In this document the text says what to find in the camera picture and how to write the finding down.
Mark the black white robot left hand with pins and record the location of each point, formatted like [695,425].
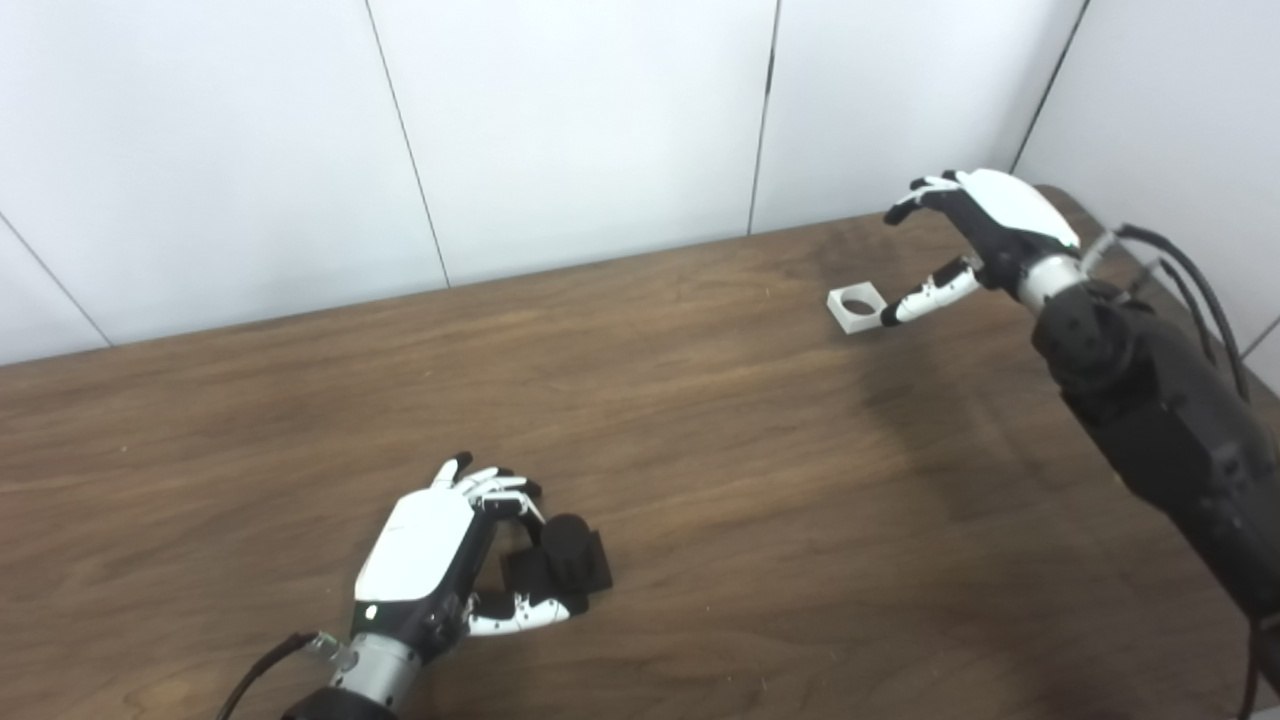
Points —
[425,545]

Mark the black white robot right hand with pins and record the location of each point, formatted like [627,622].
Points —
[1010,215]

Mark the black peg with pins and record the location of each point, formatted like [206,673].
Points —
[565,555]

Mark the white square piece with hole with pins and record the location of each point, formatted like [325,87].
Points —
[858,322]

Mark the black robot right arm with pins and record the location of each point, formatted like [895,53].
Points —
[1150,400]

